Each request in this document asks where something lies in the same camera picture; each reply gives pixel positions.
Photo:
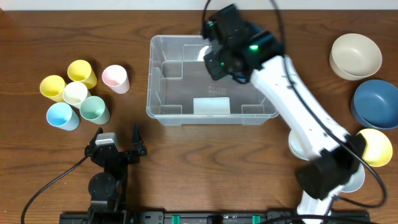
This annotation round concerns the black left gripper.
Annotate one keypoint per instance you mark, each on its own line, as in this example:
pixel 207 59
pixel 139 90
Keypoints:
pixel 132 158

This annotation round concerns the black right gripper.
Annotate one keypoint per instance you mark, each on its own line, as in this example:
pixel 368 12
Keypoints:
pixel 219 72

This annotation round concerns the white small bowl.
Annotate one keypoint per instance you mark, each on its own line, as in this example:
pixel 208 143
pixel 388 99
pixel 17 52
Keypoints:
pixel 295 146

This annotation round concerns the beige bowl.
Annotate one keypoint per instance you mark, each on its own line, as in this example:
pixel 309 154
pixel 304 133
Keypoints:
pixel 355 57

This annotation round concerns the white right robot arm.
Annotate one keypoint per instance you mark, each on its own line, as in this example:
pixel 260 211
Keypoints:
pixel 333 154

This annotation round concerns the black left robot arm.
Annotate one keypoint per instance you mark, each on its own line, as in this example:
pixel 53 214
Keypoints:
pixel 108 188

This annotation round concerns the green cup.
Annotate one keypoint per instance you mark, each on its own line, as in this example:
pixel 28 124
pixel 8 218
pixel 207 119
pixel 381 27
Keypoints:
pixel 94 109

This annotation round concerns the light blue cup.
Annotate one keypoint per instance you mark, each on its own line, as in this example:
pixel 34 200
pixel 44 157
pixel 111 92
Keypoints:
pixel 61 115

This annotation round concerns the cream cup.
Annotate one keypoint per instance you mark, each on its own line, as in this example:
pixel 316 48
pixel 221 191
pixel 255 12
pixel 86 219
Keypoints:
pixel 75 93

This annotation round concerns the pink cup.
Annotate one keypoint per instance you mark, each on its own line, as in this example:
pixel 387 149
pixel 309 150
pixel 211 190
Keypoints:
pixel 115 77

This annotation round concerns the clear plastic storage bin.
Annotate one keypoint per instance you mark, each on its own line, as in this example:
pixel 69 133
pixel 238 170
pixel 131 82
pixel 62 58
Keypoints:
pixel 180 90

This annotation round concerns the yellow cup rear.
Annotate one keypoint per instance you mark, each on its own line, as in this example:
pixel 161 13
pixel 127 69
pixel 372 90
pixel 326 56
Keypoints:
pixel 81 71

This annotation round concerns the yellow cup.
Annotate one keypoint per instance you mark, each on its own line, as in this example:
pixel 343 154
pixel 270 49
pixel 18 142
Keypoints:
pixel 52 87
pixel 81 71

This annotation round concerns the yellow cup left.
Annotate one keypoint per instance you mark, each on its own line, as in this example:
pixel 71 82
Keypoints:
pixel 52 87

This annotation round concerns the yellow bowl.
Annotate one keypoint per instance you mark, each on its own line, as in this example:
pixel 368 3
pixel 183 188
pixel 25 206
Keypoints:
pixel 378 151

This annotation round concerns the light grey small bowl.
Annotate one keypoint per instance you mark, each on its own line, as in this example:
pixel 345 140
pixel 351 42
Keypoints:
pixel 356 181

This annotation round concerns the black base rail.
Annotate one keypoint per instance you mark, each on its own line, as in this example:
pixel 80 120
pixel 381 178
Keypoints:
pixel 158 217

